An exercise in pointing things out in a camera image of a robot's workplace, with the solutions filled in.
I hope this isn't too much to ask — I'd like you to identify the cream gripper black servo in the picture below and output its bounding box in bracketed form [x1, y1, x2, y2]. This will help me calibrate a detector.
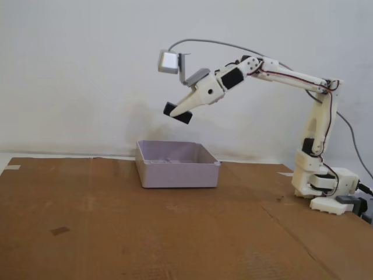
[173, 66, 247, 117]

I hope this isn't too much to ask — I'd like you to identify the black rectangular block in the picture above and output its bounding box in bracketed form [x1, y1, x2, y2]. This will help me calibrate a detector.
[163, 101, 193, 124]

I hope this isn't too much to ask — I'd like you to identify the cream robot arm with base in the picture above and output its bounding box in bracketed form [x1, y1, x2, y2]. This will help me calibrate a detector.
[214, 55, 360, 217]

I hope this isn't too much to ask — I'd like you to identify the pale plastic open box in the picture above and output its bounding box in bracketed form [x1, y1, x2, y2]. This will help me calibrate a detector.
[135, 140, 220, 189]

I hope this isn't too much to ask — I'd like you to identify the grey webcam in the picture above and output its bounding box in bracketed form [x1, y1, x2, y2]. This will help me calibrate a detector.
[157, 49, 180, 74]

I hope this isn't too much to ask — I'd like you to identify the brown cardboard sheet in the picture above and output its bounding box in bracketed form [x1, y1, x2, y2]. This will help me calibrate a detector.
[0, 156, 373, 280]

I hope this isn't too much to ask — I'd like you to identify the grey table clamp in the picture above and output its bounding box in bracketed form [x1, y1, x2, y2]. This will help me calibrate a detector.
[336, 195, 373, 219]

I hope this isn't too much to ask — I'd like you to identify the grey webcam mount bracket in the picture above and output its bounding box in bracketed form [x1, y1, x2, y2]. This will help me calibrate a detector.
[177, 52, 211, 88]

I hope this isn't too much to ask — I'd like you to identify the black power cable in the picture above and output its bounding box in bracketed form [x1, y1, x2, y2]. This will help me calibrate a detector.
[356, 181, 373, 197]

